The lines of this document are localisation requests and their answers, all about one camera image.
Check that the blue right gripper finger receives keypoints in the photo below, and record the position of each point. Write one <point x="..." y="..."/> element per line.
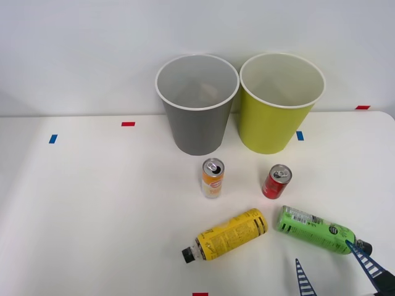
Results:
<point x="375" y="272"/>
<point x="304" y="283"/>

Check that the green label plastic bottle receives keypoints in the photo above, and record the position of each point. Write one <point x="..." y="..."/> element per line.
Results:
<point x="311" y="229"/>

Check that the yellow label plastic bottle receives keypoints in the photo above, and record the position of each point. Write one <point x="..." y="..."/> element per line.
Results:
<point x="231" y="235"/>

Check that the red drink can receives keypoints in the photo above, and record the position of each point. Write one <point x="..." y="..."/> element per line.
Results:
<point x="273" y="186"/>

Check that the orange and white drink can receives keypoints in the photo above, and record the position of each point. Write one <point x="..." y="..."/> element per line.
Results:
<point x="213" y="185"/>

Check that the yellow-green plastic waste bin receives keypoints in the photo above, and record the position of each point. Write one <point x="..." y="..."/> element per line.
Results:
<point x="271" y="129"/>

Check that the grey plastic waste bin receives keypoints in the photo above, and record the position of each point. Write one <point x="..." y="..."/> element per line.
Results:
<point x="197" y="129"/>

